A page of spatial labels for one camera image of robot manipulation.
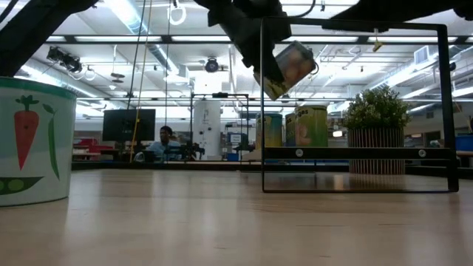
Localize black ceiling spotlight cluster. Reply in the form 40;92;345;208
46;46;84;74

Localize peaches label can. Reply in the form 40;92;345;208
253;40;318;101

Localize blue storage bin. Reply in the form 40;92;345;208
455;134;473;151

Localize black background frame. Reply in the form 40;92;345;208
190;92;251;163

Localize black metal shelf frame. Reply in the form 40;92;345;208
260;16;460;194

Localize red storage bins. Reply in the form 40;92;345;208
72;138;114;156

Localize white hanging ring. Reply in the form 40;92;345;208
168;1;188;26

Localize black hanging cable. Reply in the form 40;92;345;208
126;0;148;110

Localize green oranges label can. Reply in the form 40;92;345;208
294;105;329;149

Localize white ceiling vent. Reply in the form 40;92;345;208
413;44;431;66

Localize person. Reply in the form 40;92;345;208
146;125;185;163

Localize round black ceiling camera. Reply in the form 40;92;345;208
204;57;220;74

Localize potted plant slatted pot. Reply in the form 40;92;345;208
342;85;412;176

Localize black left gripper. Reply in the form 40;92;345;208
194;0;293;84

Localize white vegetable print can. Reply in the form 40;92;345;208
0;76;78;208

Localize black monitor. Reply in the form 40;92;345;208
102;109;157;143

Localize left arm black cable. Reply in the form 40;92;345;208
290;0;318;18

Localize black overhead frame bar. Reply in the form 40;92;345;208
44;34;473;46

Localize yellow hanging hook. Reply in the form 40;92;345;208
372;28;384;52

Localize yellow blue label can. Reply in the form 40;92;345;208
256;112;284;149

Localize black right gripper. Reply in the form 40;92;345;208
321;0;473;33

